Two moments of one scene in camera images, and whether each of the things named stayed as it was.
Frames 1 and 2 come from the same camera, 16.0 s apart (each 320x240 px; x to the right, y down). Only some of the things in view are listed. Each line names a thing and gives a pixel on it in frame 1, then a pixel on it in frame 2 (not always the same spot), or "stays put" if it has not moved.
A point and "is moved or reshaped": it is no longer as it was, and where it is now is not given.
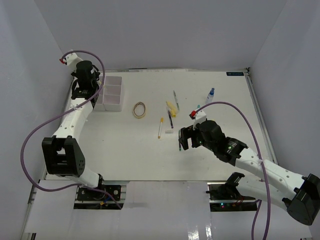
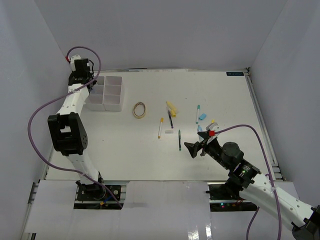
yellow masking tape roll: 139,116 stays put
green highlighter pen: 175,99 is moved or reshaped
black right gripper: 187,133 → 193,148
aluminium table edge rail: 260,116 stays put
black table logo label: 235,73 stays put
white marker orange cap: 162,120 stays put
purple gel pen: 170,119 stays put
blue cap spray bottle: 209,98 is moved or reshaped
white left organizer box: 99,105 stays put
